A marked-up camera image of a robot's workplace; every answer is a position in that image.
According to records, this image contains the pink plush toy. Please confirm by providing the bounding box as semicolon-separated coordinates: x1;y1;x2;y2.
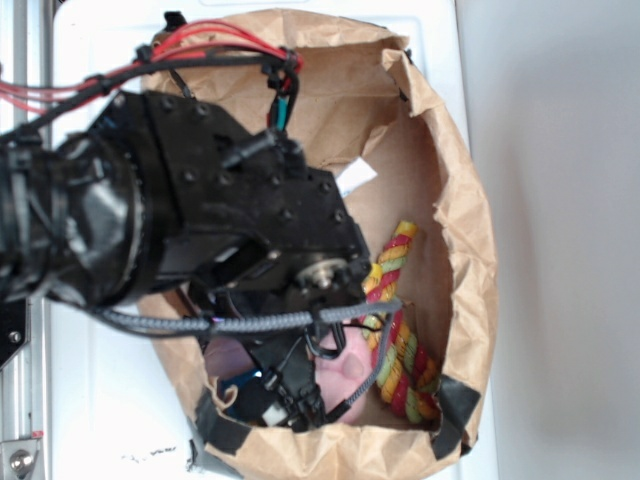
204;328;373;424

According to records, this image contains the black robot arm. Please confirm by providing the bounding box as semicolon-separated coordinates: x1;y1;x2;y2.
1;92;371;431

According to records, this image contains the grey braided cable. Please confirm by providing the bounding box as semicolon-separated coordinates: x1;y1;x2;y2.
94;298;404;426

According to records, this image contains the brown paper bag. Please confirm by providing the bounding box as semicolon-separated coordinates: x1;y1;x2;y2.
137;8;500;480

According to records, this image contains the aluminium frame rail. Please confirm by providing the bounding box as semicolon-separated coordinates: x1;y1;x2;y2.
1;1;54;479

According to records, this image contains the red and black wire bundle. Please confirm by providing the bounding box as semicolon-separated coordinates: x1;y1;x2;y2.
0;18;305;132

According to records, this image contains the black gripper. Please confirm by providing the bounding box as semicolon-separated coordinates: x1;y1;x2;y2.
90;92;370;314

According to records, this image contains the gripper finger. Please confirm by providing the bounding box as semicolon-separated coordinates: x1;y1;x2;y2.
281;344;328;431
219;349;288;427

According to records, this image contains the multicolour rope toy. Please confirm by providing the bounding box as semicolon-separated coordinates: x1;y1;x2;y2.
362;220;440;424

